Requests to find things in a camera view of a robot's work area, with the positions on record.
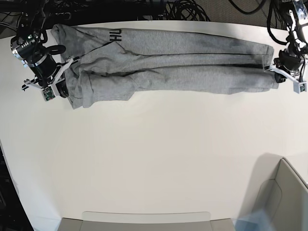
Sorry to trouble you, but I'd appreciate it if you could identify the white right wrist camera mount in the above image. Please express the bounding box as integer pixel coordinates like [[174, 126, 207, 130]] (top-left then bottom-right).
[[22, 54, 80, 101]]

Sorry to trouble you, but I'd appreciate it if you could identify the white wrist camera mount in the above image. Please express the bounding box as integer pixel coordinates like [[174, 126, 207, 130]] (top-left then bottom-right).
[[265, 64, 308, 94], [22, 54, 80, 101]]

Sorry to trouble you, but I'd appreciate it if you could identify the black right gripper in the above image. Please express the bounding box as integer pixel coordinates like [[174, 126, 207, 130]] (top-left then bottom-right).
[[27, 56, 69, 98]]

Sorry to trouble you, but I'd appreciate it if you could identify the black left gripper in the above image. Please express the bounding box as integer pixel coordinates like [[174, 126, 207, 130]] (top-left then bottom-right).
[[274, 51, 304, 83]]

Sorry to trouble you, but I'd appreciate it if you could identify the beige chair back bottom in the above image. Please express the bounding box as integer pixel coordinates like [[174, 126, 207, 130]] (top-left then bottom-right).
[[58, 211, 235, 231]]

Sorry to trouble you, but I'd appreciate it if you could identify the black cable bundle top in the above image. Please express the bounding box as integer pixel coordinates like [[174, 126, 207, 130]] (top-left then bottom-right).
[[134, 0, 212, 22]]

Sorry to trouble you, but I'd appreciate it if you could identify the grey T-shirt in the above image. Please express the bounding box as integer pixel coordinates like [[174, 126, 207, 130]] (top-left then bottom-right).
[[51, 24, 279, 109]]

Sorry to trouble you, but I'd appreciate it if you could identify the beige partition panel right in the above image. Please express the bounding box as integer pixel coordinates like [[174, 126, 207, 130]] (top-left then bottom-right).
[[254, 158, 308, 231]]

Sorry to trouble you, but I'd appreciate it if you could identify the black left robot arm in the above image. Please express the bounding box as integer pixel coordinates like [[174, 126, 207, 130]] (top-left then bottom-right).
[[267, 0, 308, 85]]

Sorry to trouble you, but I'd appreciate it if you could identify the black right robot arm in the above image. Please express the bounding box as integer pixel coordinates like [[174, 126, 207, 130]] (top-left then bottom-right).
[[11, 0, 73, 101]]

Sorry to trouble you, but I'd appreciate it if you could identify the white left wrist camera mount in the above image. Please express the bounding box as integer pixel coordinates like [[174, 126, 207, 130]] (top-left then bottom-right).
[[265, 64, 308, 94]]

